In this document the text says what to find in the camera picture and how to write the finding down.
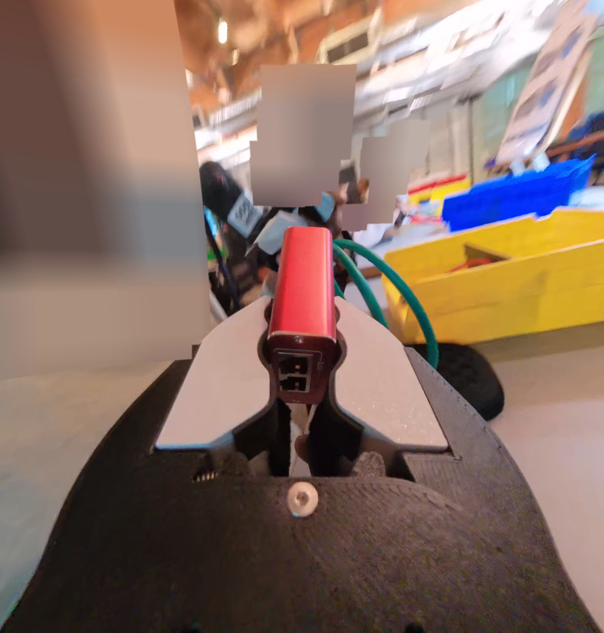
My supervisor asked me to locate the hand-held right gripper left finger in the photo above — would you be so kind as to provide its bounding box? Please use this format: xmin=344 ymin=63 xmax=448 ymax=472
xmin=156 ymin=297 xmax=293 ymax=476

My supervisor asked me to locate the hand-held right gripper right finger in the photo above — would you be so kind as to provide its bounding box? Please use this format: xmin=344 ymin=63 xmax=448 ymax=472
xmin=309 ymin=297 xmax=448 ymax=476

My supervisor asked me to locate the red ethernet splitter box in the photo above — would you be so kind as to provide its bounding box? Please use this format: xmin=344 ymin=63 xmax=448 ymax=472
xmin=267 ymin=226 xmax=338 ymax=408

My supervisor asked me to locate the green ethernet cable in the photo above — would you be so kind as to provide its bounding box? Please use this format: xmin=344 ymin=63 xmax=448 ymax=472
xmin=332 ymin=238 xmax=440 ymax=370

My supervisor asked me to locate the red ethernet cable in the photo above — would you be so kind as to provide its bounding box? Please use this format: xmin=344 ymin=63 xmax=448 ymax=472
xmin=448 ymin=257 xmax=495 ymax=274

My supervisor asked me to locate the yellow plastic bin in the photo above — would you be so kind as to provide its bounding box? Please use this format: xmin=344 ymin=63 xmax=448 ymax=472
xmin=408 ymin=173 xmax=473 ymax=206
xmin=383 ymin=208 xmax=604 ymax=345

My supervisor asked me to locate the black foam mat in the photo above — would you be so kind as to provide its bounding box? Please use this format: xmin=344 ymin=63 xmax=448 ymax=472
xmin=410 ymin=342 xmax=505 ymax=422

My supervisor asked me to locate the black bin divider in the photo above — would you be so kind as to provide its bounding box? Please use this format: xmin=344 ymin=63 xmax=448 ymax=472
xmin=462 ymin=242 xmax=513 ymax=264

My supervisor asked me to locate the blue plastic bin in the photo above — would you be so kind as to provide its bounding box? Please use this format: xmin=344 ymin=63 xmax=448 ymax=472
xmin=440 ymin=153 xmax=598 ymax=233

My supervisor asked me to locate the instruction sign board on stand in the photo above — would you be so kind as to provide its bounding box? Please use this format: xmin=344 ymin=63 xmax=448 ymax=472
xmin=495 ymin=0 xmax=603 ymax=167

